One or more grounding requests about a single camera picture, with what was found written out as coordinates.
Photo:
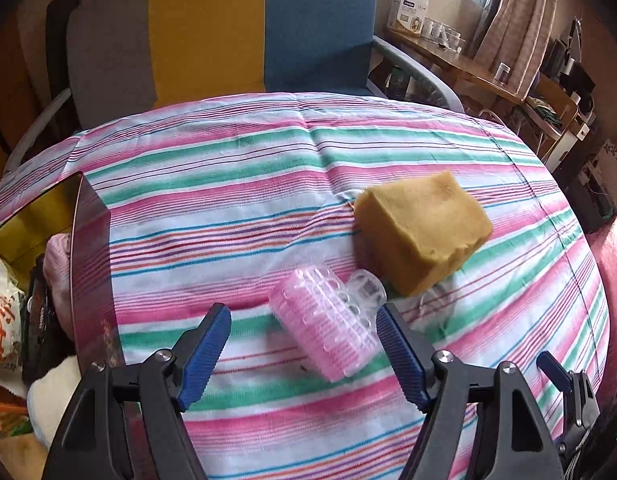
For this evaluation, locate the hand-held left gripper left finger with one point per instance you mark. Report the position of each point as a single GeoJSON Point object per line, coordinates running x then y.
{"type": "Point", "coordinates": [208, 355]}

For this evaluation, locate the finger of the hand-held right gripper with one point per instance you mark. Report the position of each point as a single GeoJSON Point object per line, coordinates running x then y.
{"type": "Point", "coordinates": [555, 372]}

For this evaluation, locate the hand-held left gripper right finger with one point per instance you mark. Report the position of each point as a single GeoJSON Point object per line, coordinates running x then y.
{"type": "Point", "coordinates": [403, 355]}

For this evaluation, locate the pink hair roller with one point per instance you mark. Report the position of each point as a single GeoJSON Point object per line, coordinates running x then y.
{"type": "Point", "coordinates": [323, 325]}

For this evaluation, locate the dark storage box gold lining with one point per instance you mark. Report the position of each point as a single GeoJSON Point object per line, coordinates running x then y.
{"type": "Point", "coordinates": [91, 270]}

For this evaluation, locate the white fabric pouch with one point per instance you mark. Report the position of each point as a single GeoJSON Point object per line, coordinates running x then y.
{"type": "Point", "coordinates": [53, 400]}

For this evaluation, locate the orange snack bag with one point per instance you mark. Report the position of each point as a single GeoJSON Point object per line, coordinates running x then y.
{"type": "Point", "coordinates": [6, 320]}

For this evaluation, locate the red blanket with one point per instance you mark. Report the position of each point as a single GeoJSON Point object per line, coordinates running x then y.
{"type": "Point", "coordinates": [610, 285]}

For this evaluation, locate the yellow sponge block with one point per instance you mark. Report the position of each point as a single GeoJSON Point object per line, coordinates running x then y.
{"type": "Point", "coordinates": [421, 230]}

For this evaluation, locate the pink cloth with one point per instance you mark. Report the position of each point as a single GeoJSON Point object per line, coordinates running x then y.
{"type": "Point", "coordinates": [58, 265]}

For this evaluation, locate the striped tablecloth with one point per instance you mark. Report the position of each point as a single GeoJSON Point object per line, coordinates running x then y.
{"type": "Point", "coordinates": [238, 180]}

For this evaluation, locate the cluttered wooden shelf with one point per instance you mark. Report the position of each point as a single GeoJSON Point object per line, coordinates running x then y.
{"type": "Point", "coordinates": [558, 110]}

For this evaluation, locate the wooden side table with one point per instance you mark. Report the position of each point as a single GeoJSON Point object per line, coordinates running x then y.
{"type": "Point", "coordinates": [458, 67]}

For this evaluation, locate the small glass jar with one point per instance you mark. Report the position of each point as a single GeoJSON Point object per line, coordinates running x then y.
{"type": "Point", "coordinates": [501, 72]}

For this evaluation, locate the row of white cups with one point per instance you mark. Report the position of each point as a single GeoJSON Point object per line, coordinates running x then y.
{"type": "Point", "coordinates": [443, 35]}

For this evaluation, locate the grey yellow blue armchair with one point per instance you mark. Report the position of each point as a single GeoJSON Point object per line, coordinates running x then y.
{"type": "Point", "coordinates": [213, 25]}

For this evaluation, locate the white printed carton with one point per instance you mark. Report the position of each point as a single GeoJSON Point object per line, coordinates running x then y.
{"type": "Point", "coordinates": [408, 10]}

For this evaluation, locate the beige patterned curtain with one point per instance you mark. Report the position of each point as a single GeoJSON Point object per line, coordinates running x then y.
{"type": "Point", "coordinates": [518, 20]}

